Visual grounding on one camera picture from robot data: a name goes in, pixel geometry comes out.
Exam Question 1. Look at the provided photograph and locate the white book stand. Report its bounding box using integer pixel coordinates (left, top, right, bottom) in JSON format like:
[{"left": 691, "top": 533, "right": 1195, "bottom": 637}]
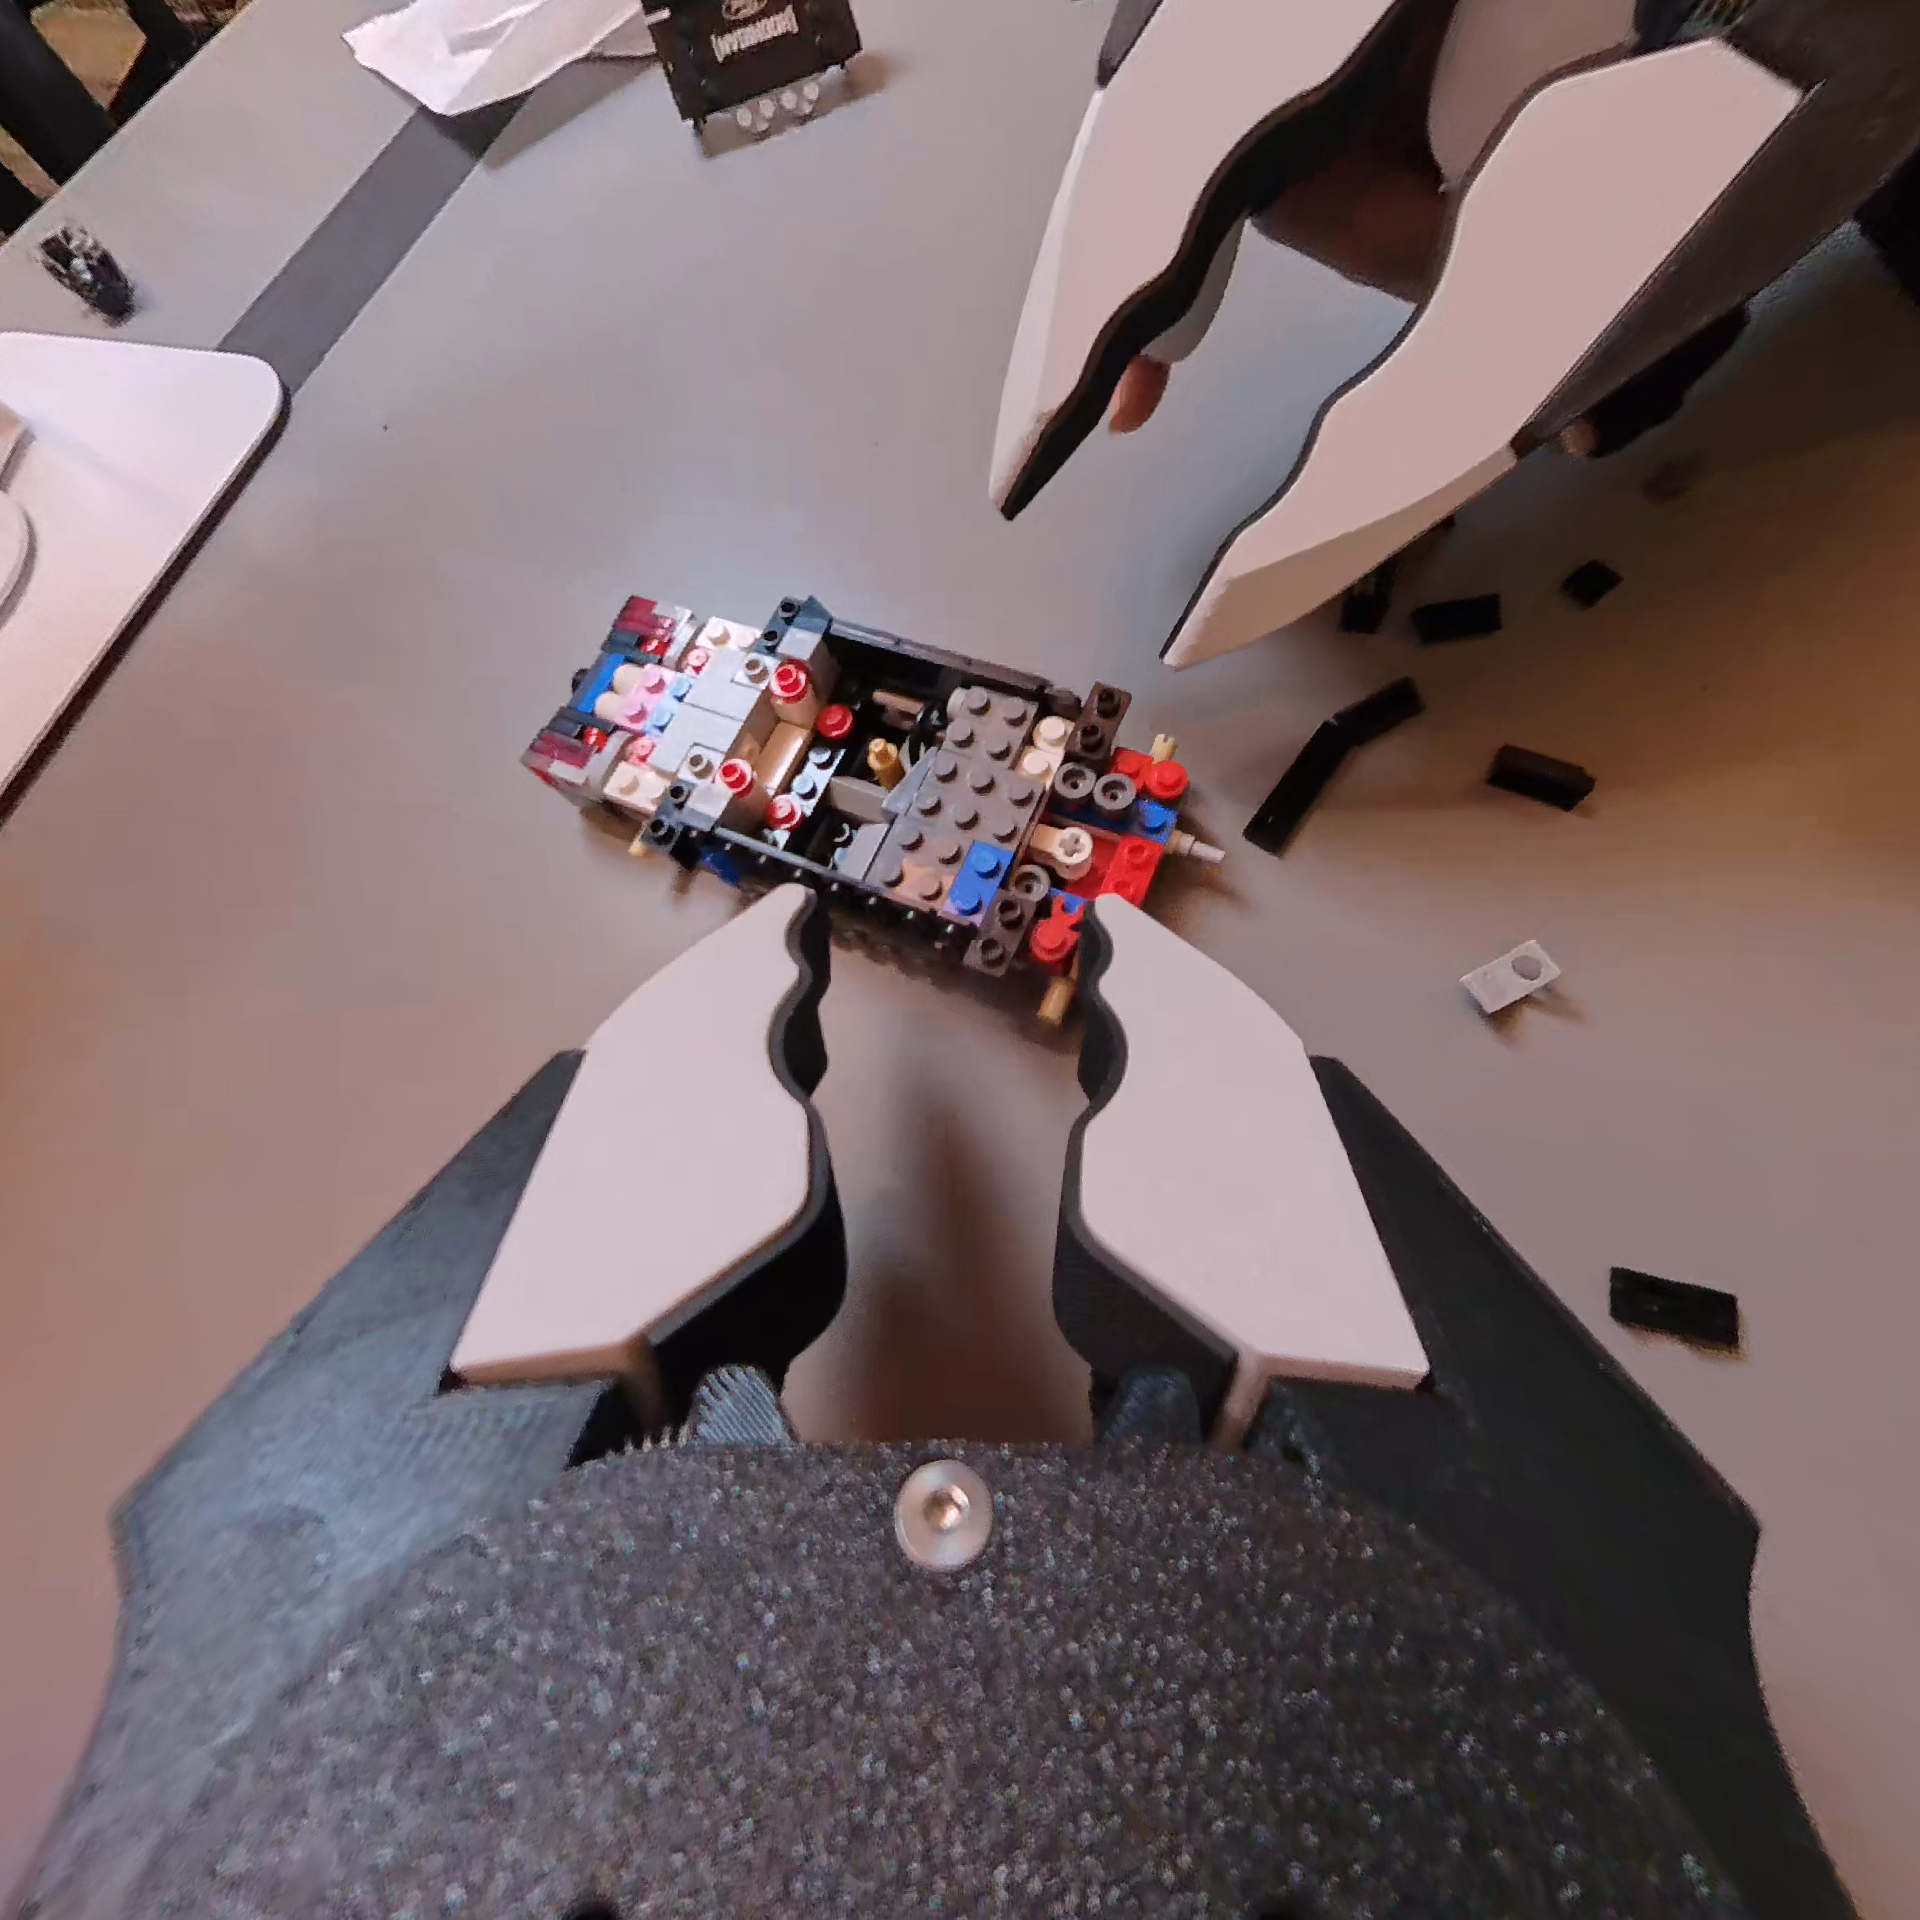
[{"left": 0, "top": 333, "right": 287, "bottom": 804}]

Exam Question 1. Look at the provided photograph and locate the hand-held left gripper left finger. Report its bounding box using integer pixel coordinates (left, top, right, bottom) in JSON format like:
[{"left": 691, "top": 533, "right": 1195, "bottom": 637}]
[{"left": 449, "top": 885, "right": 847, "bottom": 1393}]

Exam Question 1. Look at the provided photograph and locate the flat black lego plate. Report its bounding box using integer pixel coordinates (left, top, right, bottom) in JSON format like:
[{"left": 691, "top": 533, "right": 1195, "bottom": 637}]
[{"left": 1609, "top": 1267, "right": 1742, "bottom": 1346}]

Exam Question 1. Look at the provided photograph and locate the black stickered lego panel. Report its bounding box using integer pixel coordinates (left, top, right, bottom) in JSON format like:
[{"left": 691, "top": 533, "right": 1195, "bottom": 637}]
[{"left": 642, "top": 0, "right": 868, "bottom": 155}]

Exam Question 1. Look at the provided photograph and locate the long black lego plate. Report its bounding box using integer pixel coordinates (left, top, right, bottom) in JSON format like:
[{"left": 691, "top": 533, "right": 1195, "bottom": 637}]
[{"left": 1246, "top": 719, "right": 1353, "bottom": 858}]

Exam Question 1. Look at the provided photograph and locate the lego car model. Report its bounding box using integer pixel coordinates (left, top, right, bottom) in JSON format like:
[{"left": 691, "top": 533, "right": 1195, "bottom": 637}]
[{"left": 521, "top": 593, "right": 1229, "bottom": 1023}]

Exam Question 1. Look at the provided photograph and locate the white paper bag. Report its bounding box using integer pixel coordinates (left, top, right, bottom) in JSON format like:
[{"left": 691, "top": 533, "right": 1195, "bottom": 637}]
[{"left": 347, "top": 0, "right": 647, "bottom": 115}]

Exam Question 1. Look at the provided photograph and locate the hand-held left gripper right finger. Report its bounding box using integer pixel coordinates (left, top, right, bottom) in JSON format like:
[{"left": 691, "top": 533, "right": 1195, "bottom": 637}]
[{"left": 1054, "top": 895, "right": 1430, "bottom": 1447}]

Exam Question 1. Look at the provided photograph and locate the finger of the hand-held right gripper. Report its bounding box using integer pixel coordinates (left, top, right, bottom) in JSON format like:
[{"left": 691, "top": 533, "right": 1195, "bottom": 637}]
[
  {"left": 1158, "top": 37, "right": 1809, "bottom": 673},
  {"left": 988, "top": 0, "right": 1407, "bottom": 523}
]

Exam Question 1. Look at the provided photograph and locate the person's right hand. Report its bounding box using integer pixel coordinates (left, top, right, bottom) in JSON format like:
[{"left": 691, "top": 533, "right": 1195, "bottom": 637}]
[{"left": 1110, "top": 133, "right": 1467, "bottom": 442}]

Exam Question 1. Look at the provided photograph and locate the tiny black lego part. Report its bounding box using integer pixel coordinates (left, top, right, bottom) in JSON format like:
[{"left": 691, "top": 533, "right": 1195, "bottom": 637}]
[{"left": 33, "top": 222, "right": 140, "bottom": 319}]

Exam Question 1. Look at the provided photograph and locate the small grey lego tile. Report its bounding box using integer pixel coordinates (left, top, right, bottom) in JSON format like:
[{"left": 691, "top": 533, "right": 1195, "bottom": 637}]
[{"left": 1458, "top": 940, "right": 1562, "bottom": 1018}]

